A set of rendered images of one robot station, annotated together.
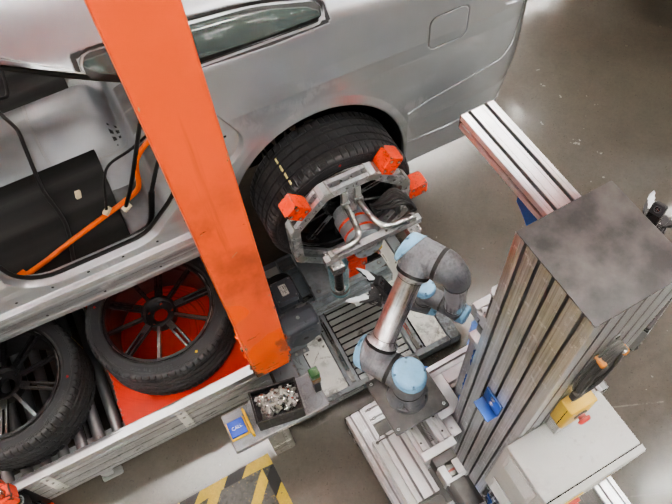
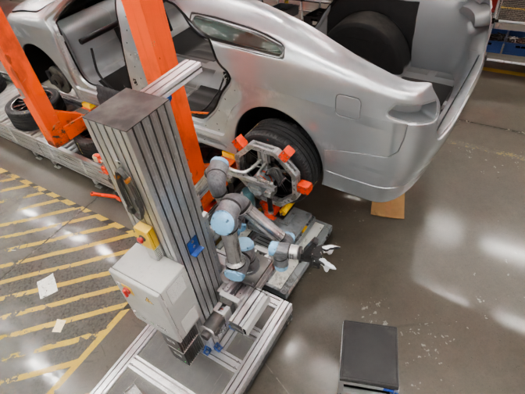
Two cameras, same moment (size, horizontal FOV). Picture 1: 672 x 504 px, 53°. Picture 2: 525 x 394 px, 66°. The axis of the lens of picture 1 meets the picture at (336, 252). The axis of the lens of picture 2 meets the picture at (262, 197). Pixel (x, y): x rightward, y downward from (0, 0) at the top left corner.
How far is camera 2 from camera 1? 210 cm
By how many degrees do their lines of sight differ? 39
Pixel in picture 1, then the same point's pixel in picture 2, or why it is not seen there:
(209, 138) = (144, 27)
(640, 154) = (512, 344)
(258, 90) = (246, 73)
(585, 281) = (105, 109)
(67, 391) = not seen: hidden behind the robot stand
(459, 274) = (212, 182)
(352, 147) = (277, 136)
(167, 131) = (129, 12)
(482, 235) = (362, 281)
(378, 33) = (305, 82)
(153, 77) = not seen: outside the picture
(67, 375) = not seen: hidden behind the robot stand
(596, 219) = (142, 102)
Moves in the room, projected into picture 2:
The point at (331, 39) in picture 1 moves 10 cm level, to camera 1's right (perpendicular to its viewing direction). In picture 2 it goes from (282, 69) to (291, 74)
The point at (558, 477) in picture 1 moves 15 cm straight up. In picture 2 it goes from (126, 266) to (116, 248)
